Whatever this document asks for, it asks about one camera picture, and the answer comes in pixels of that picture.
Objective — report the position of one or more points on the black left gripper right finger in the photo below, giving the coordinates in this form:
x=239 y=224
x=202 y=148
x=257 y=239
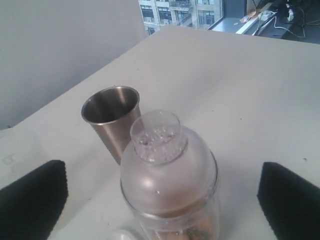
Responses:
x=290 y=203

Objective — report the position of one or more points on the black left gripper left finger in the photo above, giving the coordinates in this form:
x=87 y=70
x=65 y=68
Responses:
x=31 y=206

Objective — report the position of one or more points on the clear graduated shaker cup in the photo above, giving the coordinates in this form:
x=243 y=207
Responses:
x=209 y=206

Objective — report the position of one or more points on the stainless steel cup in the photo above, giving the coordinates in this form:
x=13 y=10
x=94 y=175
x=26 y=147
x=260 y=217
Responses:
x=111 y=113

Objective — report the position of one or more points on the clear strainer lid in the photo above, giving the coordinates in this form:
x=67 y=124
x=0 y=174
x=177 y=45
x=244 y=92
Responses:
x=167 y=169

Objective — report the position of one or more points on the wooden cubes and gold coins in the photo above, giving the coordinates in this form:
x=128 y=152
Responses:
x=204 y=229

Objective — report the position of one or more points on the translucent frosted plastic cup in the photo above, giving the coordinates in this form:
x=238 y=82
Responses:
x=20 y=153

